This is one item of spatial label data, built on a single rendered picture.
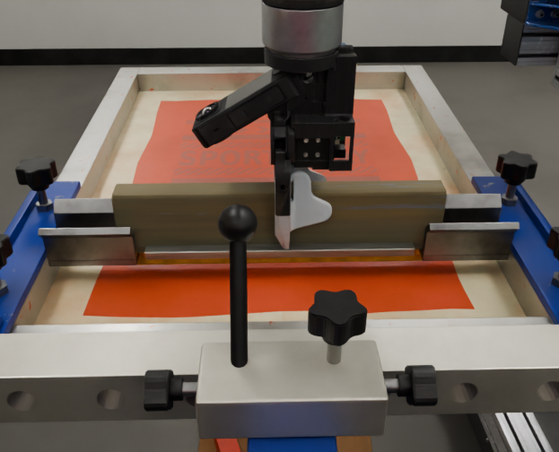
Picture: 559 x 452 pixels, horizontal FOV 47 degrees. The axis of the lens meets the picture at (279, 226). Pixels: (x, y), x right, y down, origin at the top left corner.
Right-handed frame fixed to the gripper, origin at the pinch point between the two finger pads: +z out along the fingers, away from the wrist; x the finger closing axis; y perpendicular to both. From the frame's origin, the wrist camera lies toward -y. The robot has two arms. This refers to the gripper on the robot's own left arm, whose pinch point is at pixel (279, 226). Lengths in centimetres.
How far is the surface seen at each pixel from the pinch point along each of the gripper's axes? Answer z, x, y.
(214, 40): 85, 368, -33
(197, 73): 2, 57, -14
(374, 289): 5.4, -4.7, 10.4
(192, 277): 5.5, -2.0, -9.8
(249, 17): 70, 368, -10
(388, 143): 5.4, 32.8, 18.4
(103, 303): 5.5, -6.4, -18.9
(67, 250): 1.2, -2.6, -22.9
